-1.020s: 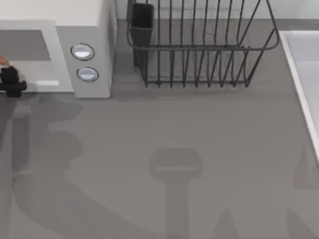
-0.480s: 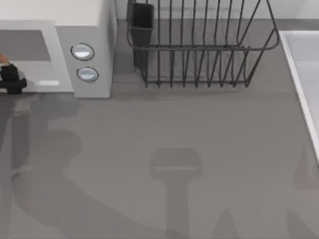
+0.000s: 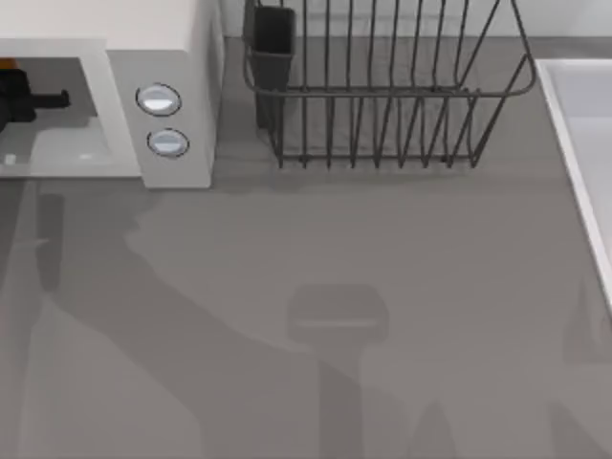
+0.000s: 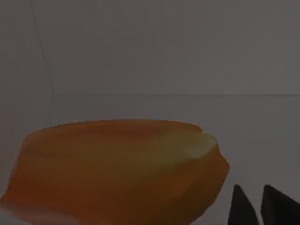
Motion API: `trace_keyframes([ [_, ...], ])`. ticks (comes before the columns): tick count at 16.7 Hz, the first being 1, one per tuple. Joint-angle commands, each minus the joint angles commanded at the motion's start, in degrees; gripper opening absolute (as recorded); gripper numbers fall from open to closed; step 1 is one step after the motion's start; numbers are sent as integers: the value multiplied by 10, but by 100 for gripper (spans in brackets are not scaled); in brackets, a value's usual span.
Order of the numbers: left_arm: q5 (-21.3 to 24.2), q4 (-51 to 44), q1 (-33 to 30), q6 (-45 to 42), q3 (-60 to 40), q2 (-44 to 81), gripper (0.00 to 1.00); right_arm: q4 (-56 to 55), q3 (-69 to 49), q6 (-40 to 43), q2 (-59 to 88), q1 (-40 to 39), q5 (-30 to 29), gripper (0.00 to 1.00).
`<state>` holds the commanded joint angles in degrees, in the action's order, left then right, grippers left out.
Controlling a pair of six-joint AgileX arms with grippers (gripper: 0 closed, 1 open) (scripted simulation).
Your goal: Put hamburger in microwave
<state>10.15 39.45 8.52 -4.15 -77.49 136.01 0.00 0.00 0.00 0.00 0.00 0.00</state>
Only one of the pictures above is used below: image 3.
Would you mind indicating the small silver microwave knob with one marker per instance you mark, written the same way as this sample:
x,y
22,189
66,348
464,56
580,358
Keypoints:
x,y
168,143

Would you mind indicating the white sink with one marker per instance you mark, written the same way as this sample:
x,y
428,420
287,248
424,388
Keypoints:
x,y
581,119

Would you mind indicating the pale microwave oven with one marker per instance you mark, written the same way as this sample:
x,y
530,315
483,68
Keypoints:
x,y
162,28

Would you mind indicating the small orange object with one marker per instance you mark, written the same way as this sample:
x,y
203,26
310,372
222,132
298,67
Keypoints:
x,y
7,62

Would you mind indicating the dark grey cutlery holder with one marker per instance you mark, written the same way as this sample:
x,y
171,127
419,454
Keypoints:
x,y
271,57

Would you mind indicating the large silver microwave knob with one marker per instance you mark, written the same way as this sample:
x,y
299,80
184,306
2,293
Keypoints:
x,y
158,99

